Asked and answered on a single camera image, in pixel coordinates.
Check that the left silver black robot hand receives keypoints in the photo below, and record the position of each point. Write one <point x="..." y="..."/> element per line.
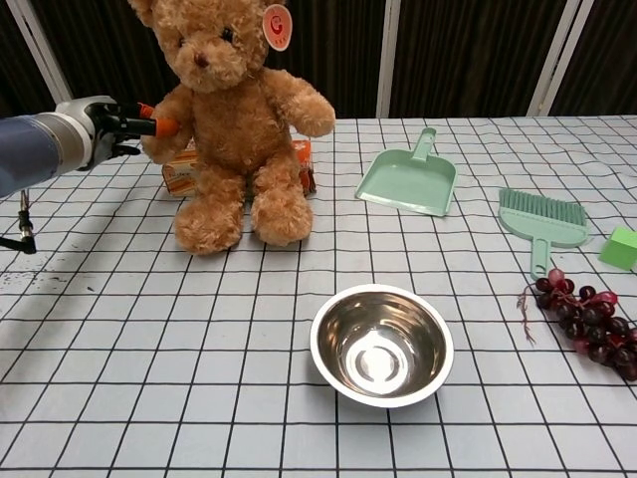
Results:
<point x="112" y="124"/>

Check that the brown plush teddy bear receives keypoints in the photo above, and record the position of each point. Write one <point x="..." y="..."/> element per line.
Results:
<point x="234" y="129"/>

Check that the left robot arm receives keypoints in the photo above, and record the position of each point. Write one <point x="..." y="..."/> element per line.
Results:
<point x="35" y="149"/>

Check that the green hand brush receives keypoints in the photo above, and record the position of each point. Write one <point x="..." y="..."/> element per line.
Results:
<point x="545" y="219"/>

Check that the orange snack box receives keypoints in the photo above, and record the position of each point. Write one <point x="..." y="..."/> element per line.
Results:
<point x="181" y="174"/>

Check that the pink round hang tag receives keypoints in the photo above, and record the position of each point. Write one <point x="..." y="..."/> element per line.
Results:
<point x="277" y="27"/>

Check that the white black checked tablecloth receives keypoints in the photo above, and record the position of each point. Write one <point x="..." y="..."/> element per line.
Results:
<point x="149" y="348"/>

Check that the green plastic dustpan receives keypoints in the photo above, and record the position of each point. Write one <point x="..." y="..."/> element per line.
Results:
<point x="408" y="181"/>

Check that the stainless steel bowl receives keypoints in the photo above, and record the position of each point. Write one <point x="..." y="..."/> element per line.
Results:
<point x="382" y="343"/>

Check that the dark purple grape bunch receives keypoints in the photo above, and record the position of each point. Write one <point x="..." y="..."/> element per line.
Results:
<point x="592" y="323"/>

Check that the green cube block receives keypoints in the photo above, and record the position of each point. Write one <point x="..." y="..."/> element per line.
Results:
<point x="619" y="249"/>

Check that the white screen frame post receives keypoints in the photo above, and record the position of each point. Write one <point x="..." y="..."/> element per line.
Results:
<point x="388" y="60"/>
<point x="45" y="60"/>
<point x="560" y="60"/>

